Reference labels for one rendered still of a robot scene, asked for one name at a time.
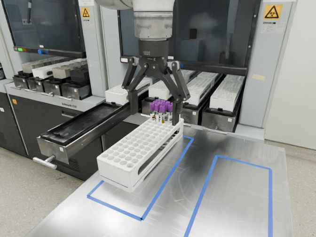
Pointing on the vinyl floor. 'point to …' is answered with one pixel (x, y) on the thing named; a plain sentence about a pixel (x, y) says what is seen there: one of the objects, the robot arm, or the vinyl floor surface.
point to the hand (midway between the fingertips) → (154, 114)
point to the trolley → (186, 195)
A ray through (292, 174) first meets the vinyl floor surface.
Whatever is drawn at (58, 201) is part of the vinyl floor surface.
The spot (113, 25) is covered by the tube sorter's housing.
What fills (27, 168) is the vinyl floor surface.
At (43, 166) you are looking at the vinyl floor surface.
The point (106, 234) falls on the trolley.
